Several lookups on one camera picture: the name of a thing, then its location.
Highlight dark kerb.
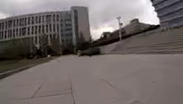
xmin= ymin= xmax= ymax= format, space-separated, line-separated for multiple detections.
xmin=0 ymin=56 xmax=62 ymax=84

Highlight grass strip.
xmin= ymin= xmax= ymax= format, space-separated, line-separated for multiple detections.
xmin=0 ymin=55 xmax=54 ymax=77

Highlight building with sloped roof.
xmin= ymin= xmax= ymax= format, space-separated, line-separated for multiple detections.
xmin=98 ymin=15 xmax=162 ymax=43

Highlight grey concrete slab pavement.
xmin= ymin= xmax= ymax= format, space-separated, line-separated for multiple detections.
xmin=0 ymin=40 xmax=183 ymax=104

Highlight curved pale multi-storey building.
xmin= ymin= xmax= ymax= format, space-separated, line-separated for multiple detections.
xmin=0 ymin=4 xmax=94 ymax=63

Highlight wide concrete steps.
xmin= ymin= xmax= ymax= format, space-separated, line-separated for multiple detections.
xmin=97 ymin=23 xmax=183 ymax=67

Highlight lamp pole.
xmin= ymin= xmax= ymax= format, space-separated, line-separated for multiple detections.
xmin=114 ymin=15 xmax=125 ymax=42

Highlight row of trees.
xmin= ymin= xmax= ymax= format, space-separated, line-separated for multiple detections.
xmin=0 ymin=27 xmax=92 ymax=63

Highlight low concrete wall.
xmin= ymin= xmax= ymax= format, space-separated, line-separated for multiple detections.
xmin=76 ymin=45 xmax=102 ymax=58

